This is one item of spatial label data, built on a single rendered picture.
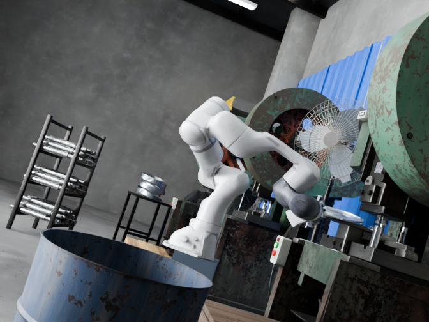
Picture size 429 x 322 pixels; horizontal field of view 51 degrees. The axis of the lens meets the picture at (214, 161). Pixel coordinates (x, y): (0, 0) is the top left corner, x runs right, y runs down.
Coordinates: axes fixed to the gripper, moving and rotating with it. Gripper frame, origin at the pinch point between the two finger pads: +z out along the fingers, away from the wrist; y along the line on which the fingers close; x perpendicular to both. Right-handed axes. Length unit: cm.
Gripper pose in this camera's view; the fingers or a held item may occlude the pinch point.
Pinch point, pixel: (321, 213)
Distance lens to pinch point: 191.1
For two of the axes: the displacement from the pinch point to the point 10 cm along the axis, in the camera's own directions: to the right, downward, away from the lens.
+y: 3.1, -9.5, 0.5
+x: -8.6, -2.6, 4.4
